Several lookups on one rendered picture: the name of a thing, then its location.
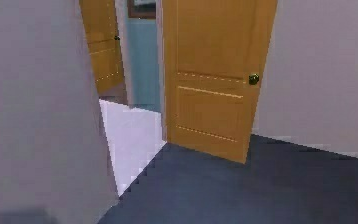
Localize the orange wooden room door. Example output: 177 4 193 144
78 0 126 96
161 0 279 165

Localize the brown framed wall picture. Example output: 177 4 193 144
127 0 157 20

